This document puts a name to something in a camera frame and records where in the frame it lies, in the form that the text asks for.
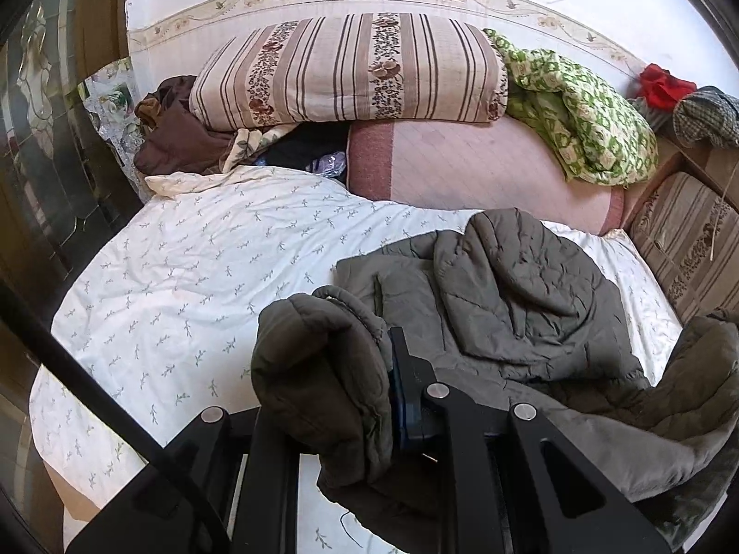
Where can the brown cloth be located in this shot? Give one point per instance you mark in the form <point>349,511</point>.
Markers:
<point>179,138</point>

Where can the clear plastic bag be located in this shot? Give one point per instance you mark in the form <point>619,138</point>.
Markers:
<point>329,163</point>

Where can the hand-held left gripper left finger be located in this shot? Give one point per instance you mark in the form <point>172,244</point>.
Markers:
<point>190,473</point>

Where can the red cloth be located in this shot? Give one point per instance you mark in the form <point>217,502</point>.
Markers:
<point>664,83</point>

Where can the striped floral cushion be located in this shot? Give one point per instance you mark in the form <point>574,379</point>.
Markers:
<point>687,231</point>

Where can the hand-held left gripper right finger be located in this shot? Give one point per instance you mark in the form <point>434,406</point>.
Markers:
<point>404,410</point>

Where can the green patterned quilt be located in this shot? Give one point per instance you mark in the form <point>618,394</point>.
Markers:
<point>577,115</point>

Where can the cream floral cloth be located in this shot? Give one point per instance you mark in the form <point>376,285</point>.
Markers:
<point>248,147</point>

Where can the white leaf-print bed sheet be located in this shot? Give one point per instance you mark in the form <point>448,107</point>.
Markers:
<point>202,271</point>

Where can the black cloth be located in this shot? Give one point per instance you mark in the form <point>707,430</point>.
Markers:
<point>294,147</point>

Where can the olive quilted hooded jacket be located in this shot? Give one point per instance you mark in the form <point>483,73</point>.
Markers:
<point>519,277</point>

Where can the striped floral pillow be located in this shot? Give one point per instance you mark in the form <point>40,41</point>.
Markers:
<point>346,69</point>

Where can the brown wooden frame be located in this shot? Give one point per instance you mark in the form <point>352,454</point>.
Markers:
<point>704,164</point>

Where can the pink striped blanket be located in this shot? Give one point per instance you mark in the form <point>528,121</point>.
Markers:
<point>473,167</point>

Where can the checkered cloth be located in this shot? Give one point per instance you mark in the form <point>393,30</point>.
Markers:
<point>710,115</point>

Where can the dark glass door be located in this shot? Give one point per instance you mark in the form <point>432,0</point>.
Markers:
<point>46,127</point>

